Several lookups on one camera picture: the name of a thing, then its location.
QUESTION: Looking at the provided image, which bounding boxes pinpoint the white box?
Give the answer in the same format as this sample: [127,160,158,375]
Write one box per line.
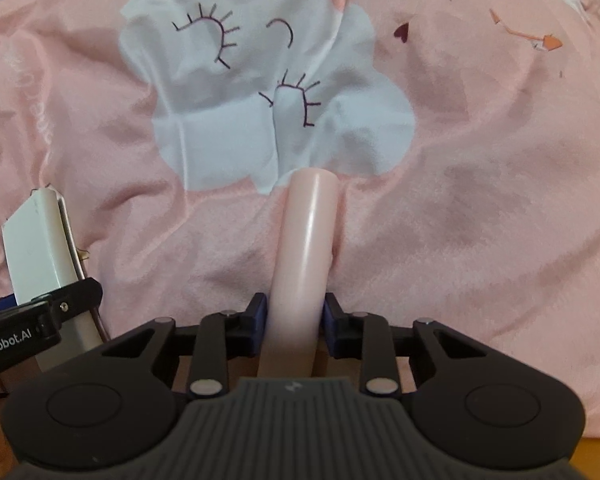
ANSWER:
[1,187,112,373]

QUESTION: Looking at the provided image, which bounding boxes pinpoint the pink selfie stick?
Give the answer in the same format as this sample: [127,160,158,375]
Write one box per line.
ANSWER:
[257,169,340,378]

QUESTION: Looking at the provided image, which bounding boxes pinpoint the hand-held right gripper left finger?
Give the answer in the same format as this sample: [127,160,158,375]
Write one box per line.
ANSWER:
[100,292,268,400]

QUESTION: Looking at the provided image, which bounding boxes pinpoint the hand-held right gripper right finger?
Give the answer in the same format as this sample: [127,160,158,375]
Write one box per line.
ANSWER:
[322,292,491,396]

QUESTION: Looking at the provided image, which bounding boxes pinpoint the pink printed blanket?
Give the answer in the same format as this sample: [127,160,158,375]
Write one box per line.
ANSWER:
[0,0,600,443]

